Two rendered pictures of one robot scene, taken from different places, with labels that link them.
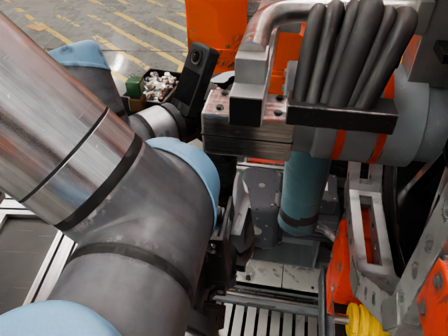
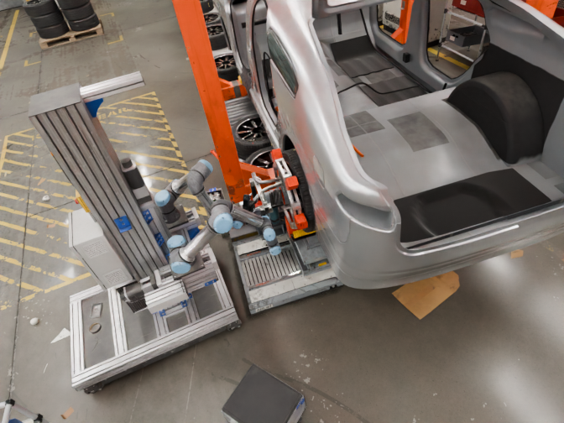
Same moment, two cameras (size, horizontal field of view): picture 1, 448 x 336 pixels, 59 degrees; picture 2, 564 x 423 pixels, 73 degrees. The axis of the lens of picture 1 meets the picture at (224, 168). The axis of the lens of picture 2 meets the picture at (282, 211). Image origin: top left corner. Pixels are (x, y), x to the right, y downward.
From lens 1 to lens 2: 2.38 m
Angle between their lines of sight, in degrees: 15
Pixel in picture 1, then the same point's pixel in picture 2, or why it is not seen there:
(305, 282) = (284, 238)
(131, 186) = (264, 221)
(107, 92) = not seen: hidden behind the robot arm
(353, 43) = (275, 197)
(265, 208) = not seen: hidden behind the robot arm
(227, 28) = (237, 178)
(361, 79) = (278, 201)
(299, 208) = (274, 217)
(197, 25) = (228, 180)
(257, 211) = not seen: hidden behind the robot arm
